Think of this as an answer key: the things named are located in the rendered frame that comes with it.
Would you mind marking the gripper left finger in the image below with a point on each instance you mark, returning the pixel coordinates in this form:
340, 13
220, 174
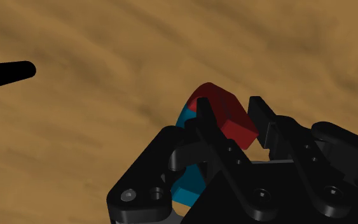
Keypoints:
141, 173

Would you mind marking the black rounded rod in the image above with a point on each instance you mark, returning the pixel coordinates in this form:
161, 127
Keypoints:
5, 74

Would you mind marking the red and blue horseshoe magnet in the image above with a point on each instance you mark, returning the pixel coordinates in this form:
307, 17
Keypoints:
231, 119

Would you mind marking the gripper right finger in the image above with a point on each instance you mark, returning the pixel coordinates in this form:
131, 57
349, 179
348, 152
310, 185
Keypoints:
327, 155

